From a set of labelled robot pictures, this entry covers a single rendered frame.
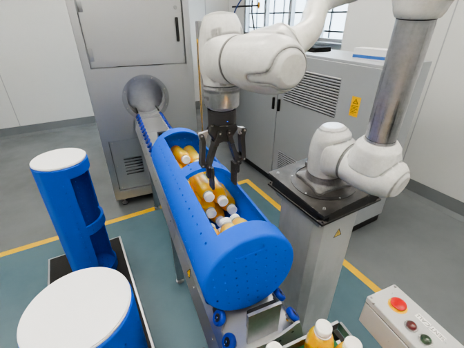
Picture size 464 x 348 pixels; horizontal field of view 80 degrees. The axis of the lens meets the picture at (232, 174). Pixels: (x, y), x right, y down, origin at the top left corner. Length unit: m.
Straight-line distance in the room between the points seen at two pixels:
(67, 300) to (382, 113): 1.09
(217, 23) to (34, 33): 4.96
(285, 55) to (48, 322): 0.85
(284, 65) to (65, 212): 1.56
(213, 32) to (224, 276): 0.59
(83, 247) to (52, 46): 4.06
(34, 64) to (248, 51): 5.14
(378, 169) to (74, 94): 5.16
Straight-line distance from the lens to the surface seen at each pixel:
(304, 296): 1.59
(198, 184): 1.07
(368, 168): 1.07
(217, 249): 0.74
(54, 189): 1.76
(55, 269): 2.44
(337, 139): 1.15
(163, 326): 2.06
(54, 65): 5.56
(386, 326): 0.85
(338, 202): 1.22
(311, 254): 1.37
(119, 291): 0.92
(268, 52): 0.51
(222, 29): 0.66
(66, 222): 1.88
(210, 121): 0.72
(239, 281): 0.82
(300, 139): 2.74
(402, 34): 0.96
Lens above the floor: 1.72
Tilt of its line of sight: 30 degrees down
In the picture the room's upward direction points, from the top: straight up
